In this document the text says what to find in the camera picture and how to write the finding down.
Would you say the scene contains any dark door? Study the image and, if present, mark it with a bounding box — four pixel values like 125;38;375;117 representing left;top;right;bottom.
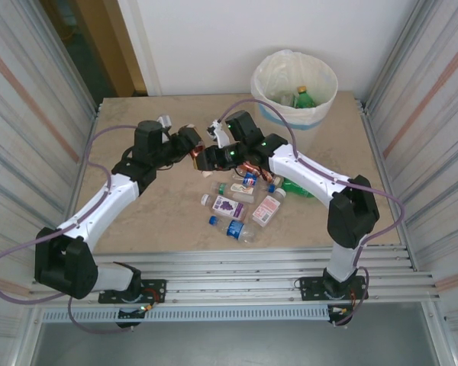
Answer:
37;0;118;108

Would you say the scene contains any white trash bin with bag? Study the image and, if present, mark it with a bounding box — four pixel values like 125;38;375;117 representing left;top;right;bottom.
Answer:
250;47;339;133

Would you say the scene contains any black mount plate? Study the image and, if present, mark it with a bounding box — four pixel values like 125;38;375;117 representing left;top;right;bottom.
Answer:
98;278;167;305
298;274;369;302

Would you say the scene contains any blue tape band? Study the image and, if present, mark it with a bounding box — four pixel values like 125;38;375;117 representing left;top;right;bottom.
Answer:
259;104;324;133

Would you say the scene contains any clear cola bottle blue label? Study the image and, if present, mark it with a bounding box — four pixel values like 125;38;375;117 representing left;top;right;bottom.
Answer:
232;170;275;194

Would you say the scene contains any green bottle yellow cap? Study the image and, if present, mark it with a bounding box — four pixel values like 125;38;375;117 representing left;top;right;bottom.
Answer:
292;85;316;109

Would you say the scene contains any grey slotted cable duct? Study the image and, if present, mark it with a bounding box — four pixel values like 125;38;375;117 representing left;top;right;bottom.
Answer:
40;306;331;323

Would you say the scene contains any right orange power wire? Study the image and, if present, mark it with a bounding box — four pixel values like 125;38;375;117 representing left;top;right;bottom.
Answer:
327;292;358;317

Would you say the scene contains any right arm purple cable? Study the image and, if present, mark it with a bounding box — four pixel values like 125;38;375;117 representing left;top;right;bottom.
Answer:
218;98;407;328

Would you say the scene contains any aluminium rail frame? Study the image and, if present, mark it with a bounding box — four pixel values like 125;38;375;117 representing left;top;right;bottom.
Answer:
26;246;442;308

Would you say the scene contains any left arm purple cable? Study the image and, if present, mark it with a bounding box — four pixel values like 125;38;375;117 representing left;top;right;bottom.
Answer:
0;125;142;336

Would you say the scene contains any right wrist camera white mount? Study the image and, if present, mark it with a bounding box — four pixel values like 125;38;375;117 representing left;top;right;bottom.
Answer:
206;120;232;150

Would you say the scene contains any grape juice bottle purple label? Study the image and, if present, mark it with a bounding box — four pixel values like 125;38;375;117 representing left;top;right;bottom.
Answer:
200;192;250;221

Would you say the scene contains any clear bottle cream label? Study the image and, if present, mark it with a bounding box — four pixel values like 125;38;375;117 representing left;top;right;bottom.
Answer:
230;181;260;205

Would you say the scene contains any left red power wire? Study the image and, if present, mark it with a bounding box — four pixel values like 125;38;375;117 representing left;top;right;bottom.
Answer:
139;288;165;312

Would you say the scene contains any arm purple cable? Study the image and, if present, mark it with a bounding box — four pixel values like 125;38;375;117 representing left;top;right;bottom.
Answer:
0;125;142;336
218;98;407;328

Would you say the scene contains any long green soda bottle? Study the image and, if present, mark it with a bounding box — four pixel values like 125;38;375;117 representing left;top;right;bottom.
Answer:
281;181;318;199

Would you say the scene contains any square bottle red print label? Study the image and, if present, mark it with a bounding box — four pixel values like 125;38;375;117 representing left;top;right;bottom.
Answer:
250;188;288;228

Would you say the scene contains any wooden door frame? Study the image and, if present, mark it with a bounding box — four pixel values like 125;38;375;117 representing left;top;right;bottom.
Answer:
74;0;150;98

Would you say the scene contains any brown white swirl coffee bottle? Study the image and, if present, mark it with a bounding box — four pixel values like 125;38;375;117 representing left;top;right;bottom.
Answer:
189;143;214;179

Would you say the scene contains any crushed copper swirl coffee bottle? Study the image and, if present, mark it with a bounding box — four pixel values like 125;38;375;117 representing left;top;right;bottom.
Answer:
239;162;283;187

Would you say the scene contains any left black mount plate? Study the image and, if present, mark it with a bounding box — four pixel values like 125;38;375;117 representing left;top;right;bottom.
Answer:
98;278;167;305

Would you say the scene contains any right black mount plate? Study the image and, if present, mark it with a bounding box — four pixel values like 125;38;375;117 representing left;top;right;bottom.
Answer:
298;274;369;302

